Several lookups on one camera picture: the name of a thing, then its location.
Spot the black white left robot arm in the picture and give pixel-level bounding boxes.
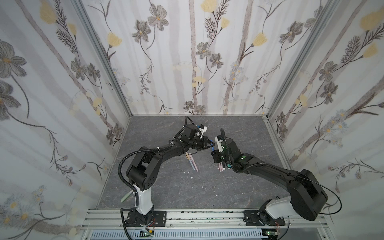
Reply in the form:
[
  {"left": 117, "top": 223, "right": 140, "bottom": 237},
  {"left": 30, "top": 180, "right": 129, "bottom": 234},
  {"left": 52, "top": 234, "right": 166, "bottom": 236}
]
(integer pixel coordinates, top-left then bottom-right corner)
[{"left": 119, "top": 124, "right": 215, "bottom": 225}]

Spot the lilac pen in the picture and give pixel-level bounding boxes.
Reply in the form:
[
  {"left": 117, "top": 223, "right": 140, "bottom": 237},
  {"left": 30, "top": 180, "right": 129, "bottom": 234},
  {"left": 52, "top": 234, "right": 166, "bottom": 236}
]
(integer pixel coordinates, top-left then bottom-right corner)
[{"left": 189, "top": 155, "right": 199, "bottom": 172}]

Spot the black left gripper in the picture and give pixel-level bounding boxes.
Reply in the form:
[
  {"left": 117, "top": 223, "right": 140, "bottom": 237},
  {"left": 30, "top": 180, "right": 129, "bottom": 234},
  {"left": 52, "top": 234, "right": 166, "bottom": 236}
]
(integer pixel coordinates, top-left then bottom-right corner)
[{"left": 188, "top": 137, "right": 215, "bottom": 150}]

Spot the aluminium front rail frame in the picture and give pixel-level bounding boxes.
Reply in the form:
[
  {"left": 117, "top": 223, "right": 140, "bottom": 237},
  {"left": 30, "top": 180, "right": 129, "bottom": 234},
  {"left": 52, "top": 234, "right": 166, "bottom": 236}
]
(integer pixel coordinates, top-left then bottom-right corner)
[{"left": 82, "top": 209, "right": 334, "bottom": 240}]

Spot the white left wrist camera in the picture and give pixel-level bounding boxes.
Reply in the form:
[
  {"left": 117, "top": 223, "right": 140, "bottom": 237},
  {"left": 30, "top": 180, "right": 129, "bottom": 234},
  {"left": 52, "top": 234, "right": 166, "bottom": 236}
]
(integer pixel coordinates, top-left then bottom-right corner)
[{"left": 197, "top": 125, "right": 208, "bottom": 138}]

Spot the white slotted cable duct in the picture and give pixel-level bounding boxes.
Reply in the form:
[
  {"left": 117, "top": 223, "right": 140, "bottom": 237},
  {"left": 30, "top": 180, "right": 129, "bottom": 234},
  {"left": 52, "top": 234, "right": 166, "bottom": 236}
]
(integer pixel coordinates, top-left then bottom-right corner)
[{"left": 89, "top": 228, "right": 268, "bottom": 240}]

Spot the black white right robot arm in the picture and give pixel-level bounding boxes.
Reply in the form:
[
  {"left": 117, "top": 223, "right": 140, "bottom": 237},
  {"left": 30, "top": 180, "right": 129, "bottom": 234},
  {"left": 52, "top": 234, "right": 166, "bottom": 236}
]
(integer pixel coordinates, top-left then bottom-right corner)
[{"left": 212, "top": 135, "right": 329, "bottom": 226}]

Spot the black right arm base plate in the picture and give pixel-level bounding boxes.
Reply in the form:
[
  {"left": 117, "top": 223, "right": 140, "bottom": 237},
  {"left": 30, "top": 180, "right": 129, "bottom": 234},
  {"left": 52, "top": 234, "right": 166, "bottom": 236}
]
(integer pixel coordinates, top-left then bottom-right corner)
[{"left": 243, "top": 211, "right": 286, "bottom": 227}]

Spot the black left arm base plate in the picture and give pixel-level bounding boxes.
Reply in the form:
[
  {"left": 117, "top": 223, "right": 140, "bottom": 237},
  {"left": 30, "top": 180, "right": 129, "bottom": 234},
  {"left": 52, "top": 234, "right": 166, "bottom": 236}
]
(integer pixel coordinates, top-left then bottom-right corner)
[{"left": 124, "top": 211, "right": 167, "bottom": 228}]

